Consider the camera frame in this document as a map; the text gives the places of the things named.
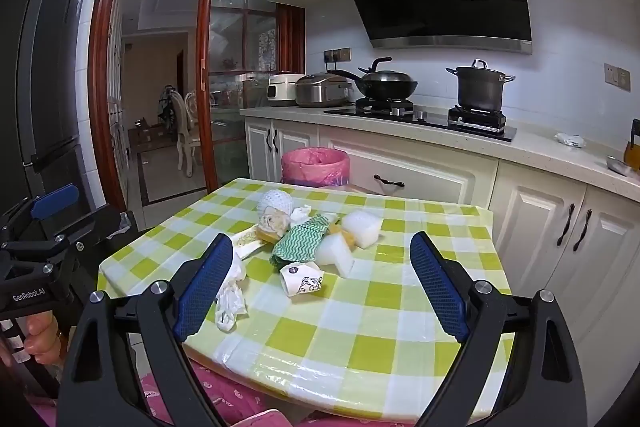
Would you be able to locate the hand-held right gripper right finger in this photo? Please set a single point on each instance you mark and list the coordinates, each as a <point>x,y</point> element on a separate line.
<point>440,287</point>

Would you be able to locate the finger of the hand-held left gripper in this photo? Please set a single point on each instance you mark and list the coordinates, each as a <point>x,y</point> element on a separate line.
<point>55,199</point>
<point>95,224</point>

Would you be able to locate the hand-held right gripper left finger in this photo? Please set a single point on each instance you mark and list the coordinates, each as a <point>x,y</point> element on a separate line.
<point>202,287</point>

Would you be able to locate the white paper packet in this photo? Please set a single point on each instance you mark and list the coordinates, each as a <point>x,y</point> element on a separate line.
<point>247,242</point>

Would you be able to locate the white tissue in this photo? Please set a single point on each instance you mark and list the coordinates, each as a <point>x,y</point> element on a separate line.
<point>272,222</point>

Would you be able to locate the crushed printed paper cup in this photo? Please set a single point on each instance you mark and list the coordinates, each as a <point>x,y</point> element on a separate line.
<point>300,282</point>

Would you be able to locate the white foam block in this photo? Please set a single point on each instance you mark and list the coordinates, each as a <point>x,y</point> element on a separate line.
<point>362,227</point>
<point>335,257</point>

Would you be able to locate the green zigzag cloth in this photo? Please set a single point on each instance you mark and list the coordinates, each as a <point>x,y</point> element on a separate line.
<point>300,242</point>

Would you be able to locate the white foam fruit net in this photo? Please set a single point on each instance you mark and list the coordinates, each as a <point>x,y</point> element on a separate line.
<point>275,202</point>

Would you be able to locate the small white paper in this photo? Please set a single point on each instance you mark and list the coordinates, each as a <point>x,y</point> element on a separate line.
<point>301,213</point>

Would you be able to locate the white bin with pink liner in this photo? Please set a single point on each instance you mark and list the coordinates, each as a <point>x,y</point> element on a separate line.
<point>315,169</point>

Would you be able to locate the person's left hand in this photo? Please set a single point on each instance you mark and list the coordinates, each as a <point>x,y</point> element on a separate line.
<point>42,337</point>

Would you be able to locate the white hallway cabinet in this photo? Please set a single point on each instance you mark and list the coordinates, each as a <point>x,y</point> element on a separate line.
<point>117,132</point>

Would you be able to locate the green checked tablecloth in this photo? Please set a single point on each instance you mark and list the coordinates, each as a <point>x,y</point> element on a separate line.
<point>350,307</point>

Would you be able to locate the white drawer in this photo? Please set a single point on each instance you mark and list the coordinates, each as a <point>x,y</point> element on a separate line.
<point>425,177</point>

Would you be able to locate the white base cabinet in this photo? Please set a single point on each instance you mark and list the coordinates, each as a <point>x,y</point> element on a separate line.
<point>540,232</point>
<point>260,147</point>

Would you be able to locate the dark refrigerator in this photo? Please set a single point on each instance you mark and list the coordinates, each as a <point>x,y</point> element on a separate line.
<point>45,82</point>

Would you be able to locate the white dining chair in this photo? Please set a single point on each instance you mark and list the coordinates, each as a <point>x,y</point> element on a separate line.
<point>181,142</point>
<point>192,107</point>

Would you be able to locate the dark patterned garment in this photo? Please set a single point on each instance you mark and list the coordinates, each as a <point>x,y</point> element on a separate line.
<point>166,107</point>

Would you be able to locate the black glass gas stove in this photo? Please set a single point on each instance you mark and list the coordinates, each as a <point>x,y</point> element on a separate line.
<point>440,122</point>

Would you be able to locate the speckled stone countertop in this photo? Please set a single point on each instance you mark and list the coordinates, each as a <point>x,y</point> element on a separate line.
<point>540,149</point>

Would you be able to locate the small white plastic bag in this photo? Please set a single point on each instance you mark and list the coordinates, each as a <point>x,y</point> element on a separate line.
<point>570,140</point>

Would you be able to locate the grey stock pot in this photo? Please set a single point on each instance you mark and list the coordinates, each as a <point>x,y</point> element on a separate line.
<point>480,94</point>

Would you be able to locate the black wok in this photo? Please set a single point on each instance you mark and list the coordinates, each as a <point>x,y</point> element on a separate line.
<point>387,89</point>

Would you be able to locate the white rice cooker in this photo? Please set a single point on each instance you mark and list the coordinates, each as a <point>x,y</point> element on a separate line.
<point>282,92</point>

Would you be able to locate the steel wok lid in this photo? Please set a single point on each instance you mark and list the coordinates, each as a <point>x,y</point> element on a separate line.
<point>387,76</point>

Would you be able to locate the grey stock pot lid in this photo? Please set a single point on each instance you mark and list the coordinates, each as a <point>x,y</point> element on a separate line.
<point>480,69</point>

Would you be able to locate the silver rice cooker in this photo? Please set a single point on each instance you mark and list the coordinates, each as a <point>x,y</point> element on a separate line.
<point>320,92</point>

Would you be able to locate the amber container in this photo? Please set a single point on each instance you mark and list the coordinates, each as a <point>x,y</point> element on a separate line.
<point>634,152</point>

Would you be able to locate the glass sliding door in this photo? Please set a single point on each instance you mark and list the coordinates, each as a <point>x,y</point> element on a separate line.
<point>235,32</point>

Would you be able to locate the beige wall switch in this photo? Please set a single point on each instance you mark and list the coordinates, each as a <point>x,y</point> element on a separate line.
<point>617,74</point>

